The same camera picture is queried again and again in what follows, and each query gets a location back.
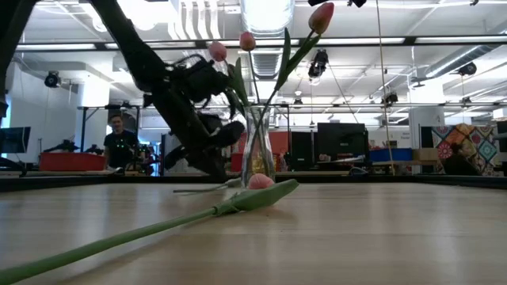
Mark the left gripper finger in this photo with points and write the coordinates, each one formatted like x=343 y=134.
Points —
x=202 y=164
x=218 y=166

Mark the pink leafless artificial tulip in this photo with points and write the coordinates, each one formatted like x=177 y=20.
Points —
x=247 y=40

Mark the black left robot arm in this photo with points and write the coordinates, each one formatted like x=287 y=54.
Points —
x=130 y=43

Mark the clear glass vase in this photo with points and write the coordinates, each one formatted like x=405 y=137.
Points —
x=247 y=158

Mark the red partition panel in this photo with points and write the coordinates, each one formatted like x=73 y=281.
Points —
x=281 y=148

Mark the person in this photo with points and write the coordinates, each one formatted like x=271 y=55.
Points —
x=459 y=160
x=120 y=148

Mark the red storage bin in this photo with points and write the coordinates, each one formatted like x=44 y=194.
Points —
x=71 y=161

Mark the black computer monitor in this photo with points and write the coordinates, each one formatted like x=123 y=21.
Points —
x=342 y=140
x=14 y=139

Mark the black hanging spotlight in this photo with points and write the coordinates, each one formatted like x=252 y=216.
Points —
x=51 y=80
x=467 y=69
x=391 y=99
x=319 y=63

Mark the blue storage bin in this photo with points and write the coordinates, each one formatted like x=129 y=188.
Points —
x=390 y=154

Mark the cardboard box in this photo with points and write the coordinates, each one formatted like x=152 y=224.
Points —
x=425 y=154

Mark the colourful patterned quilt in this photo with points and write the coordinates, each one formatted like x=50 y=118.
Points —
x=483 y=146

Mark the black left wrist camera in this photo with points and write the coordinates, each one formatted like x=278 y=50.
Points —
x=202 y=81

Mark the silver ventilation duct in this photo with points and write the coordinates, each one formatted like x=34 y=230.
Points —
x=267 y=16

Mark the black aluminium table frame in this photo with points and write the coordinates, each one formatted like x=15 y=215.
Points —
x=396 y=181

